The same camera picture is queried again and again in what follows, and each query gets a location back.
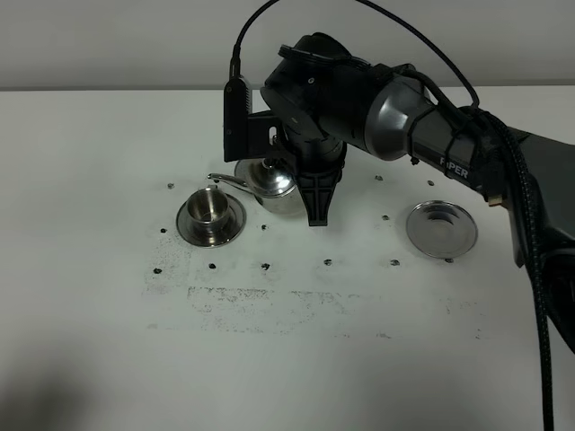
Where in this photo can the steel teapot saucer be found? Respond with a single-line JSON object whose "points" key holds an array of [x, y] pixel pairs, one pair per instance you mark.
{"points": [[441, 229]]}

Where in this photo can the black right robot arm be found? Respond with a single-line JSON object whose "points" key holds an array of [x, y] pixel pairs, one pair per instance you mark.
{"points": [[327, 99]]}

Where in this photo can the front stainless steel teacup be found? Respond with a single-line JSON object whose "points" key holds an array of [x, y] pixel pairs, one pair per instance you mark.
{"points": [[207, 209]]}

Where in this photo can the front steel saucer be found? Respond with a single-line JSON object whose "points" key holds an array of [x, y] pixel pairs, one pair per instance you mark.
{"points": [[218, 238]]}

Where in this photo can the rear steel saucer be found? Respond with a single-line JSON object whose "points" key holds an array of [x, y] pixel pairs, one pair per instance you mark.
{"points": [[252, 172]]}

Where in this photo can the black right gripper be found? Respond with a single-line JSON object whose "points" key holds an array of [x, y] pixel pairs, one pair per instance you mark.
{"points": [[316, 162]]}

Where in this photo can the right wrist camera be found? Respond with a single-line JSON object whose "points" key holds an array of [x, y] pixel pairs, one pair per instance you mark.
{"points": [[248, 135]]}

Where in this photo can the stainless steel teapot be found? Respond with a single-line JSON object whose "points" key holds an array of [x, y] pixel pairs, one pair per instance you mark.
{"points": [[280, 195]]}

